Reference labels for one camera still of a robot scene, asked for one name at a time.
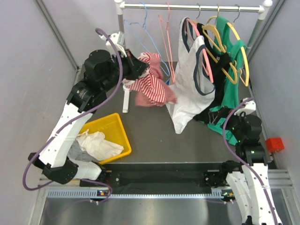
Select pink plastic hanger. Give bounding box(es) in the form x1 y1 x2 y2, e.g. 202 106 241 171
186 17 214 83

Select grey cloth in bin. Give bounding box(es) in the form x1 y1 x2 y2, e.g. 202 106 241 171
67 140 98 162

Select yellow hanger front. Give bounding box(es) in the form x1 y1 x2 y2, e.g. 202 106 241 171
202 15 238 84

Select yellow plastic bin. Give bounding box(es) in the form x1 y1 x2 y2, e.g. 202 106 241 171
79 113 132 165

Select black tank top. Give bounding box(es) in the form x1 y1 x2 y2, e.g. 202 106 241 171
194 23 231 124

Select yellow hanger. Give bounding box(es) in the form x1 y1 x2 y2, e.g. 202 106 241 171
227 22 250 87
202 15 238 84

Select green tank top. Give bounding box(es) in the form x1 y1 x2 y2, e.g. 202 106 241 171
207 15 247 146

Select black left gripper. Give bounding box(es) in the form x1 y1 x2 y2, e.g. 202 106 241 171
100 48 148 92

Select white metal clothes rack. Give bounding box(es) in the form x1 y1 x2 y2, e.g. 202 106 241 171
114 0 273 113

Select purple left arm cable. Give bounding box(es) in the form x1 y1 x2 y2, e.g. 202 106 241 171
22 28 124 205

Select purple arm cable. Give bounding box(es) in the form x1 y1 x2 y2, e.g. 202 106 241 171
222 97 278 225
22 28 124 205

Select cream white cloth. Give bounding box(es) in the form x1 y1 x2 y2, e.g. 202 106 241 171
76 130 124 161

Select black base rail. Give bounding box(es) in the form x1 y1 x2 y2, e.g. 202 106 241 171
104 160 241 194

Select blue wire hanger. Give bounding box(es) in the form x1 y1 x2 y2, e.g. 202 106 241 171
123 2 170 77

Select red white striped tank top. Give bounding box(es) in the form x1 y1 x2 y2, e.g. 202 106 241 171
122 52 177 107

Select red plastic block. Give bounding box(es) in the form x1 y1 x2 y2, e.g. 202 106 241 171
266 137 285 153

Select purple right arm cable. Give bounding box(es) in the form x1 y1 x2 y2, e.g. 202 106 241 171
222 97 278 225

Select yellow hanger rear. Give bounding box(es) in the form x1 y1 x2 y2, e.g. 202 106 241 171
227 22 250 87

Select pink wire hanger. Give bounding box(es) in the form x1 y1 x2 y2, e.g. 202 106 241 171
158 2 175 85

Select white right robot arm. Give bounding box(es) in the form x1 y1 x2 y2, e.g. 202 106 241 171
213 97 282 225

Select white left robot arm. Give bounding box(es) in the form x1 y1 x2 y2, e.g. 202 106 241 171
28 29 148 186

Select white navy-trimmed tank top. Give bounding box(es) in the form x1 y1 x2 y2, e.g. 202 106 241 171
166 17 216 134

